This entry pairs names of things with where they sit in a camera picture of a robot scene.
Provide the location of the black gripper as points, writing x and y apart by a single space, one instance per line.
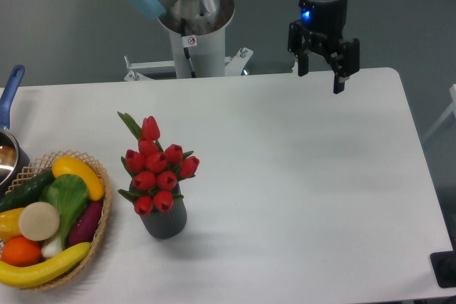
320 30

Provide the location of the red tulip bouquet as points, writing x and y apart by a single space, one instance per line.
155 171

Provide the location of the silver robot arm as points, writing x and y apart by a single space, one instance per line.
197 36

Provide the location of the grey ribbed vase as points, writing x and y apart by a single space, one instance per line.
163 214

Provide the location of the black device at table edge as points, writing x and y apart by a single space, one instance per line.
443 265

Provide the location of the yellow squash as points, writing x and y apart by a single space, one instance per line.
73 166

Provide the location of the green bok choy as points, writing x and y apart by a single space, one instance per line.
68 194

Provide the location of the woven wicker basket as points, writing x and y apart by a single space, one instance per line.
43 164

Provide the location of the purple sweet potato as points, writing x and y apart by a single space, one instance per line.
85 228

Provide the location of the dark green cucumber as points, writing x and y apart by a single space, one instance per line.
28 192

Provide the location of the beige round disc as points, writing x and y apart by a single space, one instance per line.
39 221

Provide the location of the yellow pepper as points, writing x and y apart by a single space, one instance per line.
9 224

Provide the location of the orange fruit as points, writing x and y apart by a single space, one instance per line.
21 252

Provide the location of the yellow banana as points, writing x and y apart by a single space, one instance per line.
41 273

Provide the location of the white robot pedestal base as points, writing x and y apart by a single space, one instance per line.
197 35

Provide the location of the white frame at right edge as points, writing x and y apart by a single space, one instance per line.
443 121

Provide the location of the blue handled saucepan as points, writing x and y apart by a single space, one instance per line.
13 158

